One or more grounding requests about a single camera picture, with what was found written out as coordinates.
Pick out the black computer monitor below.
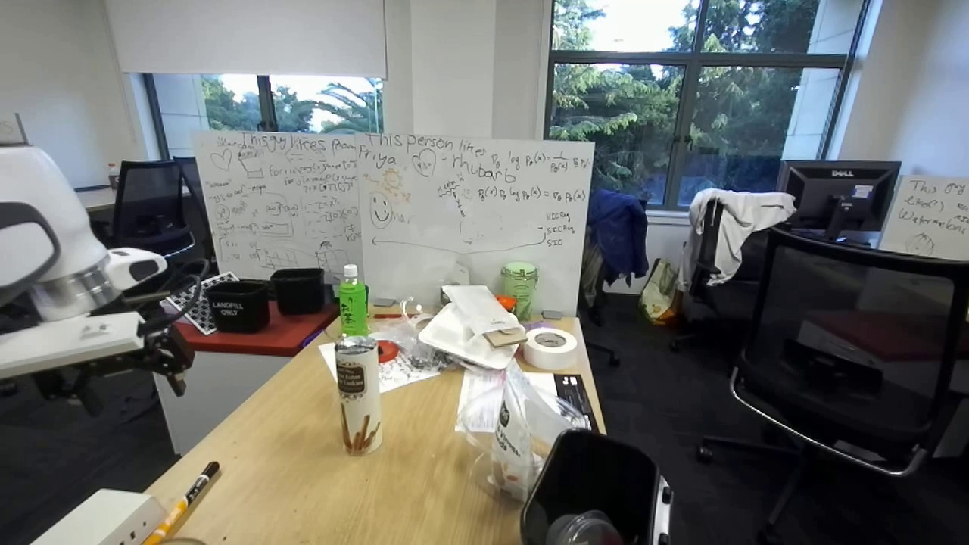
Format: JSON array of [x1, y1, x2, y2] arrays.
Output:
[[774, 156, 907, 251]]

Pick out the yellow green bag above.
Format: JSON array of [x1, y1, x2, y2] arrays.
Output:
[[636, 253, 683, 326]]

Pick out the small whiteboard with writing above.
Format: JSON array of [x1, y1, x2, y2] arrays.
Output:
[[880, 173, 969, 263]]

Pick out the white jacket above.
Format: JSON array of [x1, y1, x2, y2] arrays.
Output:
[[689, 184, 800, 289]]

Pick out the small black mesh office chair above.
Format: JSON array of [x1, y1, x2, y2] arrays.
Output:
[[108, 156, 200, 258]]

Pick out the white tape roll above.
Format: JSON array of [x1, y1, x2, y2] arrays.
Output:
[[518, 324, 582, 374]]

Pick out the white cabinet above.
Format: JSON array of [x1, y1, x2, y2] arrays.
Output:
[[151, 344, 298, 458]]

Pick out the black waste bin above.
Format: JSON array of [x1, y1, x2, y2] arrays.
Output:
[[518, 427, 675, 545]]

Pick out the orange and black marker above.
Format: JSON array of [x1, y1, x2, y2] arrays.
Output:
[[143, 461, 224, 545]]

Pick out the whiteboard panel with writing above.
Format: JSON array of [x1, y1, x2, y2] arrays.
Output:
[[191, 130, 366, 283], [357, 134, 596, 317]]

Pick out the red cabinet top mat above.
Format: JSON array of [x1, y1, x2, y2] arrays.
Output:
[[171, 299, 342, 360]]

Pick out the blue jacket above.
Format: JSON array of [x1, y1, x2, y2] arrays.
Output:
[[584, 184, 650, 286]]

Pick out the black chair under jacket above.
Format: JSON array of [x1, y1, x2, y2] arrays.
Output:
[[692, 196, 770, 305]]

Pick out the black square container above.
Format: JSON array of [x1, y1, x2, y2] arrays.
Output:
[[206, 279, 276, 337], [271, 267, 332, 317]]

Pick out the white rectangular box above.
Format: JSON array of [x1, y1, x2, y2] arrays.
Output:
[[30, 486, 171, 545]]

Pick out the white paper sheets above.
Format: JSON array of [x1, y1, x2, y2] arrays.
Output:
[[317, 317, 447, 396]]

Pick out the small brown wooden block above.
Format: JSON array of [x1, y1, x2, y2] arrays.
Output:
[[482, 324, 531, 350]]

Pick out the white roller blind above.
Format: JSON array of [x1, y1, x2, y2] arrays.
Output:
[[104, 0, 391, 82]]

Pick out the tall can with brown sticks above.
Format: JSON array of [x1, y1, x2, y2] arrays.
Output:
[[332, 332, 384, 458]]

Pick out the clear plastic packet bag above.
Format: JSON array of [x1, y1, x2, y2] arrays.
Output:
[[457, 360, 570, 508]]

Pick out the green plastic bottle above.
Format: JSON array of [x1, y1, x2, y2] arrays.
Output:
[[337, 263, 376, 339]]

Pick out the white desk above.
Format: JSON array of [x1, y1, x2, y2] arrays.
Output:
[[72, 178, 122, 219]]

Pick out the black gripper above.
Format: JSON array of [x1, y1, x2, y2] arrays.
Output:
[[119, 260, 212, 399]]

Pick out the crumpled white paper bag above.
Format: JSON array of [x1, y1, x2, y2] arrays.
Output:
[[416, 280, 531, 372]]

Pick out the large black mesh office chair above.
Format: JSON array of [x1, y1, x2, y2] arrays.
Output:
[[695, 224, 969, 545]]

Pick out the green lidded jar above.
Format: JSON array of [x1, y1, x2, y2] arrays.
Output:
[[496, 260, 542, 324]]

